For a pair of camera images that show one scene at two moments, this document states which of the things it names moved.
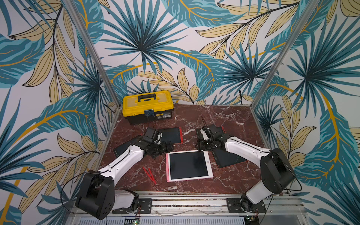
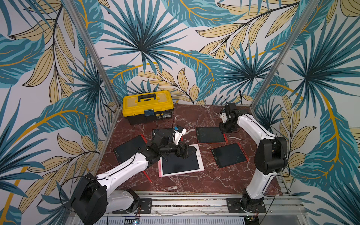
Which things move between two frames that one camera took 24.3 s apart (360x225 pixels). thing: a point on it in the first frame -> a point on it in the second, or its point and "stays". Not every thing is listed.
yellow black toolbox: x=140 y=107 stays
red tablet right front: x=224 y=158 stays
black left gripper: x=164 y=149 -> x=185 y=154
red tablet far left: x=119 y=149 stays
